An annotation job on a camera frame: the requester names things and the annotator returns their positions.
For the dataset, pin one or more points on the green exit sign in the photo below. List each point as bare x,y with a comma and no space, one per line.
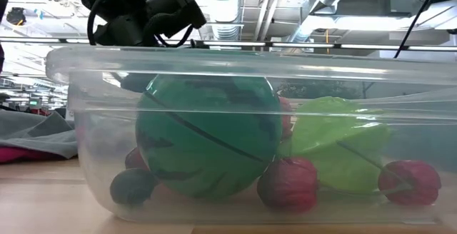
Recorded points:
34,102

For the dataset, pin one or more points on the silver ribbed ventilation duct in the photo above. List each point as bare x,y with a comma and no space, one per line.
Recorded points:
224,9

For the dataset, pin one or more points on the long horizontal light bar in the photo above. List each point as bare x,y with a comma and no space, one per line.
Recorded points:
250,44

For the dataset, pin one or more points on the dark toy blueberry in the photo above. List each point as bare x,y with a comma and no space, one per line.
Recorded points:
130,187

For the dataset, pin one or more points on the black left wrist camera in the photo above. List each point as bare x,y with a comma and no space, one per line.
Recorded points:
175,9

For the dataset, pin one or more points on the clear plastic tupperware container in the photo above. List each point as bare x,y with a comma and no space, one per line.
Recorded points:
421,127

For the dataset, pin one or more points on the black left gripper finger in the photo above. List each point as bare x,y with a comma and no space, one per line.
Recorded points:
137,82

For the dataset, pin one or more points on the lime green toy fruit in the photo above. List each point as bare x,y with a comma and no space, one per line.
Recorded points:
332,134

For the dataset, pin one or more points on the red cloth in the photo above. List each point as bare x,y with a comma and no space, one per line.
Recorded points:
10,153

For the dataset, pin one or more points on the grey cloth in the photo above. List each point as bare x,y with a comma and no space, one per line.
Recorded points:
21,130

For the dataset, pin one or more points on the small red toy strawberry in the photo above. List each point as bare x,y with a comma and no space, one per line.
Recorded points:
286,120

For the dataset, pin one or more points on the green striped toy watermelon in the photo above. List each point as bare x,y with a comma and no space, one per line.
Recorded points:
214,162

